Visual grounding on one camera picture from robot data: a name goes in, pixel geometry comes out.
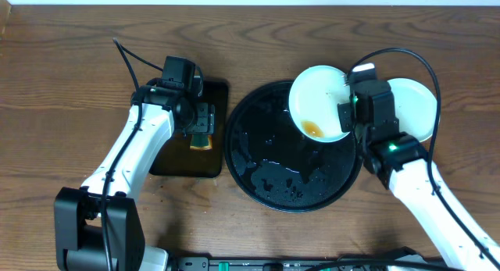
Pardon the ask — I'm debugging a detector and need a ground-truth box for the green and yellow sponge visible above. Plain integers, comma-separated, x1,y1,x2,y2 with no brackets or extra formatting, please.
190,134,213,151

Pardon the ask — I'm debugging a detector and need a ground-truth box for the light blue plate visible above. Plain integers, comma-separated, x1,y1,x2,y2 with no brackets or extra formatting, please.
288,65,350,143
388,78,437,142

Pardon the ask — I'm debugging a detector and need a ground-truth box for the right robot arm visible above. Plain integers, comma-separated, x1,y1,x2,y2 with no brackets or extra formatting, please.
334,78,499,270

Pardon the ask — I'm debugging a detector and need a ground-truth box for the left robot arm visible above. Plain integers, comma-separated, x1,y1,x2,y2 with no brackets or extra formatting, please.
54,85,216,271

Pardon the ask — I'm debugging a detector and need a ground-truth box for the black rectangular tray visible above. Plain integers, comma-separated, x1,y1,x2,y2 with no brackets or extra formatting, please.
149,78,229,178

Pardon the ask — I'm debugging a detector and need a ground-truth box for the black round tray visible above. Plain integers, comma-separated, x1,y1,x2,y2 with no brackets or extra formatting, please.
223,80,363,212

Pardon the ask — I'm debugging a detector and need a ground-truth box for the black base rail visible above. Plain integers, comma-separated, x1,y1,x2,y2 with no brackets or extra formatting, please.
166,256,449,271

